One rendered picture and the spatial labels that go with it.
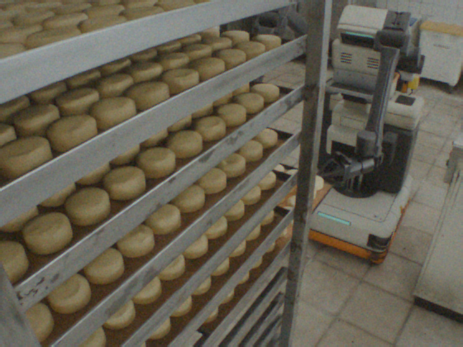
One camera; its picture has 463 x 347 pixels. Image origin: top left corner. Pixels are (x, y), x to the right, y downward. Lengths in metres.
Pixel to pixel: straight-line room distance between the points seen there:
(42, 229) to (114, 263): 0.11
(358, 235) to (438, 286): 0.49
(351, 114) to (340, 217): 0.56
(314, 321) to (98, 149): 1.75
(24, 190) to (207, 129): 0.31
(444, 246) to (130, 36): 1.72
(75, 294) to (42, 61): 0.27
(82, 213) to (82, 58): 0.17
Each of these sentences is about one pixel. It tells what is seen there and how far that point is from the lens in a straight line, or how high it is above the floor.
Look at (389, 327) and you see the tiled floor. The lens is 2.10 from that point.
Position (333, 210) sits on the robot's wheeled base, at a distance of 2.24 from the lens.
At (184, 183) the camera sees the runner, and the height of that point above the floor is 1.31.
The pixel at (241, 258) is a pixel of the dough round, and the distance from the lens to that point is 0.79.
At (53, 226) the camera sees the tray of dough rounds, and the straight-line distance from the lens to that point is 0.44.
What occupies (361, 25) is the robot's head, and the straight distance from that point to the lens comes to 1.82.
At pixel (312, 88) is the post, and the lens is 0.75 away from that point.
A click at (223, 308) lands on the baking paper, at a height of 0.95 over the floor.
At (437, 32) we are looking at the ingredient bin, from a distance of 5.08.
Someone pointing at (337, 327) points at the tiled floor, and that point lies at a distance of 2.04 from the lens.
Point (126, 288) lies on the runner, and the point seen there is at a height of 1.24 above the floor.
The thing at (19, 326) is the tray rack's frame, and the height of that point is 1.33.
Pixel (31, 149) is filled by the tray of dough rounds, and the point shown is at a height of 1.42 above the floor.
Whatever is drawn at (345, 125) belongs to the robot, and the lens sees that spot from 2.04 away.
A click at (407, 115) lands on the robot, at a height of 0.78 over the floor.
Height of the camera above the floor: 1.58
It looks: 32 degrees down
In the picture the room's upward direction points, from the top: 1 degrees counter-clockwise
